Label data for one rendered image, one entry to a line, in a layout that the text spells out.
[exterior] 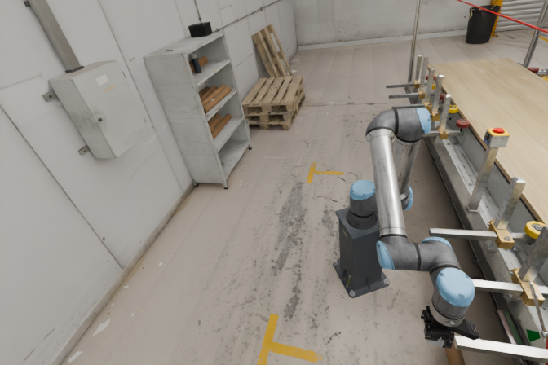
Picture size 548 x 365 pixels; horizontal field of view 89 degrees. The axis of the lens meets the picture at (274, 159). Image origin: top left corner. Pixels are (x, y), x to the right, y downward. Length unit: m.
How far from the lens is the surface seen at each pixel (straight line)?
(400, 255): 1.03
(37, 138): 2.29
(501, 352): 1.33
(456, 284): 0.99
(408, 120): 1.29
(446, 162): 2.32
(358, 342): 2.16
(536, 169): 2.07
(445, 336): 1.18
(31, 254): 2.36
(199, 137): 3.01
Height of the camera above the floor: 1.99
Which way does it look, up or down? 33 degrees down
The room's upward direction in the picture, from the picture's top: 10 degrees counter-clockwise
